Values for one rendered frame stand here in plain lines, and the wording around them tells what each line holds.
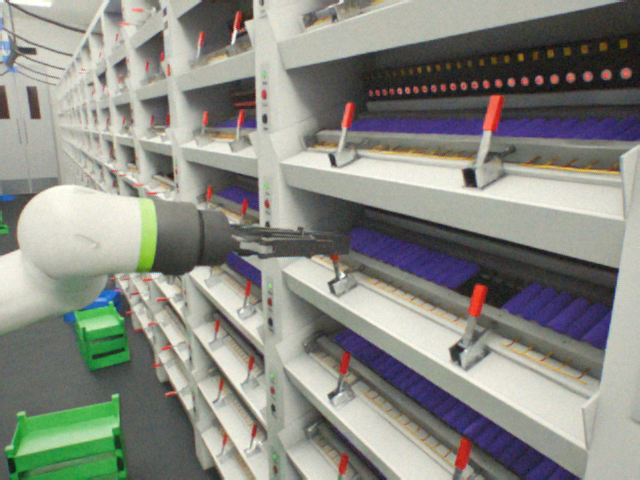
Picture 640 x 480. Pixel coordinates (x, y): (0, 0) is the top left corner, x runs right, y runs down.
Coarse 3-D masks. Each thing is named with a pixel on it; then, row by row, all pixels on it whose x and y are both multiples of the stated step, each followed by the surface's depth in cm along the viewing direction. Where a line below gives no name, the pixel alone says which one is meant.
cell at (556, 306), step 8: (560, 296) 56; (568, 296) 56; (552, 304) 55; (560, 304) 55; (568, 304) 56; (544, 312) 55; (552, 312) 55; (560, 312) 55; (528, 320) 55; (536, 320) 54; (544, 320) 54
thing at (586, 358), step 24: (360, 264) 79; (384, 264) 75; (384, 288) 72; (408, 288) 69; (432, 288) 65; (432, 312) 63; (456, 312) 62; (504, 312) 56; (504, 336) 56; (528, 336) 52; (552, 336) 50; (576, 360) 48; (600, 360) 46
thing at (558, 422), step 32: (320, 224) 93; (352, 224) 97; (416, 224) 81; (320, 256) 91; (512, 256) 65; (544, 256) 61; (320, 288) 80; (352, 320) 73; (384, 320) 66; (416, 320) 64; (448, 320) 62; (416, 352) 59; (448, 352) 57; (512, 352) 54; (448, 384) 56; (480, 384) 51; (512, 384) 50; (544, 384) 48; (512, 416) 48; (544, 416) 45; (576, 416) 44; (544, 448) 46; (576, 448) 42
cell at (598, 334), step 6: (612, 312) 51; (606, 318) 51; (600, 324) 50; (606, 324) 50; (594, 330) 50; (600, 330) 50; (606, 330) 50; (588, 336) 49; (594, 336) 49; (600, 336) 49; (606, 336) 49; (588, 342) 49; (594, 342) 49; (600, 342) 49
